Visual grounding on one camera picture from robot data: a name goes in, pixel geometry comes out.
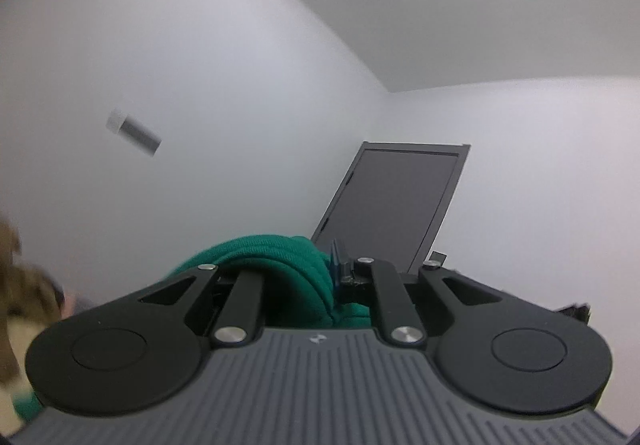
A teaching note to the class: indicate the green hoodie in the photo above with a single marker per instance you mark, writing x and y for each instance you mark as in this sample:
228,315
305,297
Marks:
292,275

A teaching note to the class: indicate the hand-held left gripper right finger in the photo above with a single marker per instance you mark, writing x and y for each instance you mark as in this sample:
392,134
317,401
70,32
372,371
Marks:
336,270

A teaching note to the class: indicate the mottled brown cloth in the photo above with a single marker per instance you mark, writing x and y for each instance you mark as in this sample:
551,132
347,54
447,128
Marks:
25,285

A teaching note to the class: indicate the grey door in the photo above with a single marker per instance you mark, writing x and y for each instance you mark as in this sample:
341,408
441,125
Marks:
400,205

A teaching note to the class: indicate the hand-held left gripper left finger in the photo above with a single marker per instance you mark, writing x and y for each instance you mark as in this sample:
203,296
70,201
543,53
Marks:
247,292

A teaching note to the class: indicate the grey wall fixture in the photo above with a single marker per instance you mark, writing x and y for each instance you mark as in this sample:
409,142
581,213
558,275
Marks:
132,132

